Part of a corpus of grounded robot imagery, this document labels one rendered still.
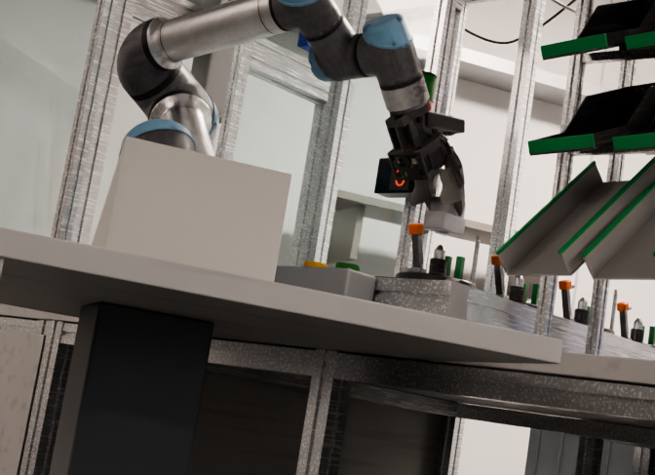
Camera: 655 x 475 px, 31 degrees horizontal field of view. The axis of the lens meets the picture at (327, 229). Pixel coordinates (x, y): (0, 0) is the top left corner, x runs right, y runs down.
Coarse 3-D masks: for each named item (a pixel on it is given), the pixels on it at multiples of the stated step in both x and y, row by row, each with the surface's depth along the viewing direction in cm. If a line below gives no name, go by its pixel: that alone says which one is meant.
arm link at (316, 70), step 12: (348, 24) 196; (336, 36) 194; (348, 36) 195; (360, 36) 195; (312, 48) 197; (324, 48) 195; (336, 48) 195; (348, 48) 196; (312, 60) 201; (324, 60) 198; (336, 60) 197; (348, 60) 196; (312, 72) 202; (324, 72) 200; (336, 72) 199; (348, 72) 197; (360, 72) 196
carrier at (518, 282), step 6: (516, 276) 223; (516, 282) 222; (522, 282) 222; (510, 288) 222; (516, 288) 221; (522, 288) 222; (534, 288) 225; (510, 294) 222; (516, 294) 221; (522, 294) 221; (534, 294) 224; (516, 300) 221; (522, 300) 221; (534, 300) 224; (534, 306) 216
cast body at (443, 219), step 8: (432, 200) 206; (440, 200) 204; (432, 208) 205; (440, 208) 204; (448, 208) 203; (464, 208) 206; (432, 216) 203; (440, 216) 202; (448, 216) 202; (456, 216) 204; (424, 224) 204; (432, 224) 203; (440, 224) 202; (448, 224) 202; (456, 224) 204; (464, 224) 206; (440, 232) 206; (448, 232) 205; (456, 232) 204
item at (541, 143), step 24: (600, 96) 199; (624, 96) 203; (648, 96) 187; (576, 120) 195; (600, 120) 199; (624, 120) 203; (648, 120) 187; (528, 144) 188; (552, 144) 184; (576, 144) 181; (600, 144) 179
